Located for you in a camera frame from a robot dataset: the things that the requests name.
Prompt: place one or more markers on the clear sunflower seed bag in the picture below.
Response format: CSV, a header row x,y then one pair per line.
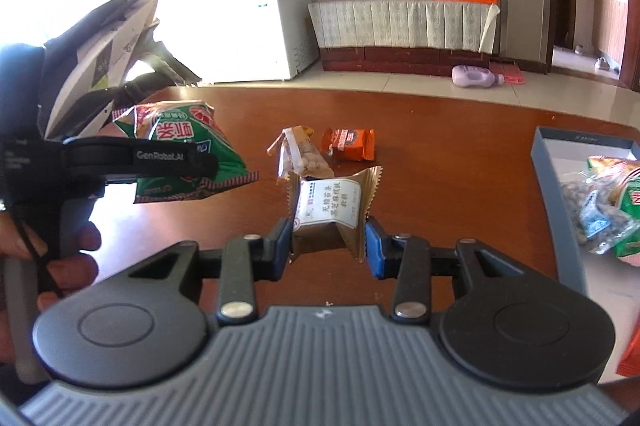
x,y
598,226

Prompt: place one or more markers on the pink floor scale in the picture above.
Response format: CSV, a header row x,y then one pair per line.
x,y
510,72

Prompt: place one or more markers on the white chest freezer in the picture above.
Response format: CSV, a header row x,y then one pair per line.
x,y
239,40

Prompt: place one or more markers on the green chips bag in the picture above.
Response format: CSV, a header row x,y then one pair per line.
x,y
186,135
618,178

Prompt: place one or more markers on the stack of papers and folders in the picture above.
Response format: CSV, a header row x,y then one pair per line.
x,y
73,84

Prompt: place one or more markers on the dark blue shallow box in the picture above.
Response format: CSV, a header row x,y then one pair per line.
x,y
612,283

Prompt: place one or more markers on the purple detergent bottle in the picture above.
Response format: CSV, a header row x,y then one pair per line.
x,y
465,76

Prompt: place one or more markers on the tv cabinet with lace cloth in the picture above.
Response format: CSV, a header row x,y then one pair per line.
x,y
404,36

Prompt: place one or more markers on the wooden bathroom cabinet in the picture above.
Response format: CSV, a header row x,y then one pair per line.
x,y
610,27

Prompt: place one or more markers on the brown white pastry packet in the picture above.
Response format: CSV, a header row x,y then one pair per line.
x,y
330,214

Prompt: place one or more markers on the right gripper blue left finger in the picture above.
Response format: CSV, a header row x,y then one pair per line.
x,y
244,260

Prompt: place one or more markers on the clear peanut snack packet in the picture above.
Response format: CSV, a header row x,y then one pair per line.
x,y
297,154

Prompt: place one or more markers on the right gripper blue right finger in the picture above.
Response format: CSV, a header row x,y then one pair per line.
x,y
406,259

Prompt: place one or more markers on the orange red snack packet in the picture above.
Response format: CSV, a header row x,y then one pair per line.
x,y
629,365

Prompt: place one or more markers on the small orange snack packet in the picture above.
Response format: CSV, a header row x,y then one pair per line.
x,y
349,144

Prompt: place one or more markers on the white shoe in doorway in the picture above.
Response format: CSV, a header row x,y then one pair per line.
x,y
602,64

